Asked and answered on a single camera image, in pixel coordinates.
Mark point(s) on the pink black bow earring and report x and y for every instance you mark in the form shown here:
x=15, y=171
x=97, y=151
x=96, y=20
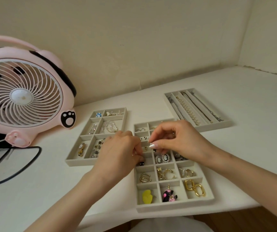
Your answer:
x=169, y=195

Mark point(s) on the white table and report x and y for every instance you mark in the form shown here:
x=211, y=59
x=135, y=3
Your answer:
x=249, y=106

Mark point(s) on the gold flower stud earring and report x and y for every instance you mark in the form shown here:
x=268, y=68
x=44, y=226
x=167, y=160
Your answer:
x=159, y=169

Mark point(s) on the grey necklace tray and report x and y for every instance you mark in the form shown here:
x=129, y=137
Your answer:
x=225, y=128

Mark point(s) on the pink animal-shaped desk fan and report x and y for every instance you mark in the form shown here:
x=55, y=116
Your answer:
x=25, y=94

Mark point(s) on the rhinestone bow brooch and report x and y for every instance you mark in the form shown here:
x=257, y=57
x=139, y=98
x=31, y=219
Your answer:
x=117, y=113

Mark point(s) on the person's right hand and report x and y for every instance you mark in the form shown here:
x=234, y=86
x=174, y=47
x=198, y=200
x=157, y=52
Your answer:
x=189, y=140

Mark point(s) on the grey earring grid tray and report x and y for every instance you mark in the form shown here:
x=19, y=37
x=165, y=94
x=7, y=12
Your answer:
x=148, y=184

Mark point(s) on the yellow enamel earring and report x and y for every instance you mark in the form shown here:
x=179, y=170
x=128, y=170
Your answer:
x=146, y=198
x=150, y=193

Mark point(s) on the black bow earrings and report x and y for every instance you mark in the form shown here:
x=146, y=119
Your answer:
x=142, y=163

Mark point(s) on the grey bracelet tray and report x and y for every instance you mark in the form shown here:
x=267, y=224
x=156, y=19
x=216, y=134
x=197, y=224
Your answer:
x=70, y=163

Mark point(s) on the shiny wide hoop earring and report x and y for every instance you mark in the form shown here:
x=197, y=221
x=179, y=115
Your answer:
x=188, y=172

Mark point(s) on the oval cameo earring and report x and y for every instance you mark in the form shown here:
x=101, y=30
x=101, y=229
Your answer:
x=158, y=159
x=165, y=158

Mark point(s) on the gold oval hoop earring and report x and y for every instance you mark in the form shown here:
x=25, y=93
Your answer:
x=199, y=184
x=189, y=180

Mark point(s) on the person's right forearm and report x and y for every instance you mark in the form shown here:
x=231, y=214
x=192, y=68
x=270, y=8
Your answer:
x=256, y=178

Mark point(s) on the gold chunky hoop earring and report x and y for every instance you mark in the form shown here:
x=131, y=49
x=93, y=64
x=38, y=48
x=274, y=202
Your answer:
x=164, y=176

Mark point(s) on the white heart brooch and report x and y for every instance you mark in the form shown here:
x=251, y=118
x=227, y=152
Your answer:
x=107, y=113

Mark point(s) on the person's left hand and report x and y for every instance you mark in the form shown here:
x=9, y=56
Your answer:
x=119, y=157

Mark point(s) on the silver snake earring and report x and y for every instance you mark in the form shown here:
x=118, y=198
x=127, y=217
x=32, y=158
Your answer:
x=180, y=157

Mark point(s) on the gold heart hoop earring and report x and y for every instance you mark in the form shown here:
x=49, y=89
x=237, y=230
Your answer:
x=145, y=178

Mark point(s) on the person's left forearm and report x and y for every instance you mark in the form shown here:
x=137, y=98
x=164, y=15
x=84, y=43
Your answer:
x=68, y=205

